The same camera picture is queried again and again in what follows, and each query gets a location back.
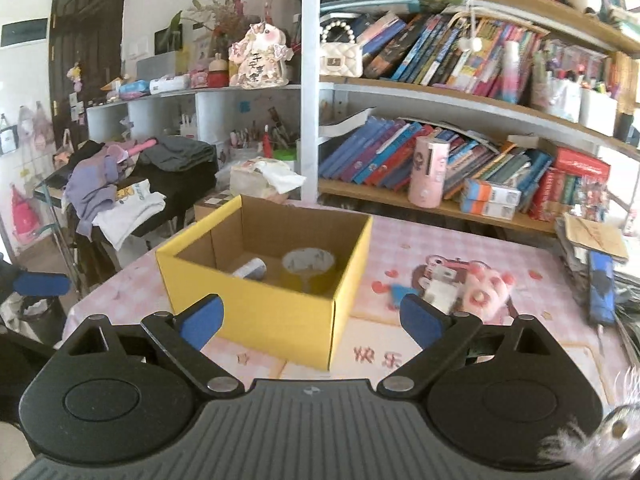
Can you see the white pen holder boxes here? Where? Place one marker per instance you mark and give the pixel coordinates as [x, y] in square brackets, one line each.
[585, 105]

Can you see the white wooden bookshelf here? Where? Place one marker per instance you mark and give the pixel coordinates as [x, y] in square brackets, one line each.
[310, 110]

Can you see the white low shelf unit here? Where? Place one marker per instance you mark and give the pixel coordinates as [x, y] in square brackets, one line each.
[165, 110]

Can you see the leaning row of comic books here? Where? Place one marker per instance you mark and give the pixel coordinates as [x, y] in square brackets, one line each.
[440, 55]

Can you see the tissue pack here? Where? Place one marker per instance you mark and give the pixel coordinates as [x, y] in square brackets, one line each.
[260, 177]

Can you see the white cylinder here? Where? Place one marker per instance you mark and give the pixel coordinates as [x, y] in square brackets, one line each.
[250, 267]

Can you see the row of colourful books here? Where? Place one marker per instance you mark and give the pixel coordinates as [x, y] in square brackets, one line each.
[370, 155]

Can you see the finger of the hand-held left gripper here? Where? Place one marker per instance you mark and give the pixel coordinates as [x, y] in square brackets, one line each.
[42, 284]

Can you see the blue packet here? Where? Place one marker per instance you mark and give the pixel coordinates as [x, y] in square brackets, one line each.
[402, 293]

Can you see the dried flower bouquet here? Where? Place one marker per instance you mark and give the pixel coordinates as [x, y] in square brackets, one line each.
[225, 15]

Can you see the pink plush toy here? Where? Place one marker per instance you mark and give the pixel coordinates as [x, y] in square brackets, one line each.
[485, 292]

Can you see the pink cartoon table mat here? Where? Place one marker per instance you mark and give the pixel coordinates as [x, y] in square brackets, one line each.
[540, 305]

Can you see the red thick books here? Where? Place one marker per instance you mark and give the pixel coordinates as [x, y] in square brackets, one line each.
[565, 185]

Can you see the stack of papers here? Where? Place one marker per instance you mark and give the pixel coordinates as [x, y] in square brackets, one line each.
[625, 285]

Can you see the blue smartphone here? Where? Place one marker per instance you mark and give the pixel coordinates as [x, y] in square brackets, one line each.
[601, 290]

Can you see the pile of clothes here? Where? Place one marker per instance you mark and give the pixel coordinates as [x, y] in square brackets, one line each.
[165, 170]

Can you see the brown paper envelope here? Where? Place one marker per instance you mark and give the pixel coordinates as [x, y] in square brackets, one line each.
[595, 235]

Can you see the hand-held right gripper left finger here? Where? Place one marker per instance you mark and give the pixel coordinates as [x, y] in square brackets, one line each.
[202, 322]

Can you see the yellow cardboard box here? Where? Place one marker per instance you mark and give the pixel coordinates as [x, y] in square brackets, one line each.
[280, 320]

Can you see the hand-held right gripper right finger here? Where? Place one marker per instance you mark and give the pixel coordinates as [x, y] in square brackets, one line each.
[417, 320]

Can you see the colourful printed packet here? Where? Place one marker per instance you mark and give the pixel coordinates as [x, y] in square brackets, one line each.
[595, 197]

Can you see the fluffy grey fur trim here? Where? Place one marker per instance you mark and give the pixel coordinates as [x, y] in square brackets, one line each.
[575, 447]

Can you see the white pearl handbag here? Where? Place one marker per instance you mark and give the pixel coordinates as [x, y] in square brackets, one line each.
[340, 57]

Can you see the dark wooden door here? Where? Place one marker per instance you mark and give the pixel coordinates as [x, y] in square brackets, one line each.
[87, 35]

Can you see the white power bank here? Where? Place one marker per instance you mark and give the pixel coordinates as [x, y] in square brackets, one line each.
[444, 294]

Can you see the pink humidifier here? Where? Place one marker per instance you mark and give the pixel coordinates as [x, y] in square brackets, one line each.
[427, 175]

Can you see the orange and white box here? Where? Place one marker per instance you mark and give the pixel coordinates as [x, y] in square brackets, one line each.
[487, 210]
[490, 191]

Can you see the pink cat figurine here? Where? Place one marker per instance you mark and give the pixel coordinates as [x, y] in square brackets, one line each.
[257, 57]

